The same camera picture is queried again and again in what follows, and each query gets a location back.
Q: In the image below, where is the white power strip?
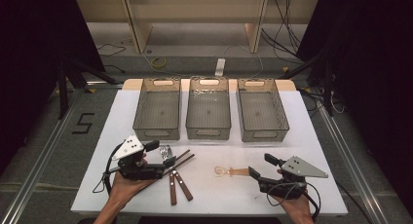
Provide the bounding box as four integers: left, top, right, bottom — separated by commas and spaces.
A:
214, 57, 227, 78

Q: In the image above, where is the wooden-handled fork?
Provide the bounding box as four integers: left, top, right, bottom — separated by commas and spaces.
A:
158, 145, 195, 203

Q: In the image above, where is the person's left hand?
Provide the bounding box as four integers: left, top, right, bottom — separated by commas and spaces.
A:
108, 171, 158, 209

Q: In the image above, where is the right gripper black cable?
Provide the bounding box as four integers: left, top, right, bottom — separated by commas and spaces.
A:
266, 181, 322, 220

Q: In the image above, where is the person's right hand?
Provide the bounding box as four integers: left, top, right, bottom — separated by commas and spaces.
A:
272, 190, 316, 224

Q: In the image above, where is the white floor cable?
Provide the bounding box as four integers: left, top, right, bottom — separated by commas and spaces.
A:
141, 43, 265, 79

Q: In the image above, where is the transparent grey storage bin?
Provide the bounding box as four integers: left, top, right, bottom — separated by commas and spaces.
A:
185, 75, 232, 141
131, 77, 182, 141
236, 77, 290, 143

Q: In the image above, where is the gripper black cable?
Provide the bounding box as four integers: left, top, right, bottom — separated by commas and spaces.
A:
266, 181, 322, 220
92, 141, 125, 196

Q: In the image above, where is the yellow tape roll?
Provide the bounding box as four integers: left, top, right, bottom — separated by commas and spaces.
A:
151, 56, 168, 69

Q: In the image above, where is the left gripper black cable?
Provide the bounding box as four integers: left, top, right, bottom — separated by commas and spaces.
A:
92, 141, 125, 196

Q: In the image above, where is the light wooden shelf unit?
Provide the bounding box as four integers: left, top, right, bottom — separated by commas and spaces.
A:
75, 0, 320, 55

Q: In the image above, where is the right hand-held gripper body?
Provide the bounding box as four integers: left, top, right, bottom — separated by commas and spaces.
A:
257, 155, 329, 200

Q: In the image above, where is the metal floor rail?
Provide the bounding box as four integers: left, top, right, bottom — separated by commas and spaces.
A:
316, 101, 389, 224
0, 87, 84, 224

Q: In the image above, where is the black tripod stand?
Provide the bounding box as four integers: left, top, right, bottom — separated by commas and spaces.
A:
279, 52, 336, 118
56, 55, 120, 121

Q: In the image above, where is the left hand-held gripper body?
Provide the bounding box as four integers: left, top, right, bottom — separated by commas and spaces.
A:
111, 134, 166, 182

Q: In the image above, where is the thin black floor cable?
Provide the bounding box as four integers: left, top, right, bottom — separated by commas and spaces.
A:
95, 42, 128, 58

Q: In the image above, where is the black curtain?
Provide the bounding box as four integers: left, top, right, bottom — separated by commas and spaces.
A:
295, 0, 413, 215
0, 0, 106, 174

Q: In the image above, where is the black cable bundle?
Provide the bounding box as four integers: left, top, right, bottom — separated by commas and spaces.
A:
259, 0, 304, 66

